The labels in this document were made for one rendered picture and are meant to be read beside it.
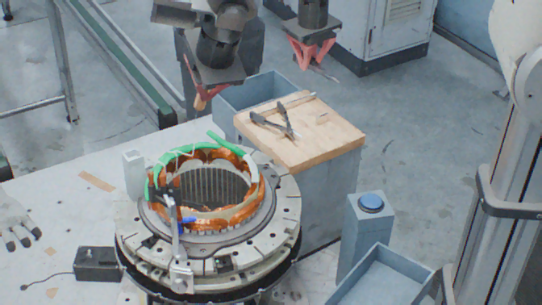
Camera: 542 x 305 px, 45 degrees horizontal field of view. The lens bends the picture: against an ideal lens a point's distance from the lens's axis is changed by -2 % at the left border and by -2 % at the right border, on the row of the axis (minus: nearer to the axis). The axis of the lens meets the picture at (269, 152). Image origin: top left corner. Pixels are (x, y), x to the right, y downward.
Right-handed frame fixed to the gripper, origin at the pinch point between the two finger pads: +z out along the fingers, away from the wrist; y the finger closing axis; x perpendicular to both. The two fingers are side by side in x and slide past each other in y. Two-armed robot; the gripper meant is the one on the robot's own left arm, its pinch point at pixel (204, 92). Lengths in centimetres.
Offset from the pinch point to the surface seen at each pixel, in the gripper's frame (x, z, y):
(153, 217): -8.9, 17.9, 10.5
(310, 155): 24.8, 22.2, 2.6
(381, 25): 160, 145, -126
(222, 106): 16.0, 33.4, -18.9
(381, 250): 25.0, 13.7, 27.1
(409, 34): 182, 154, -125
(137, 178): -9.9, 16.5, 3.7
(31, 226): -26, 62, -14
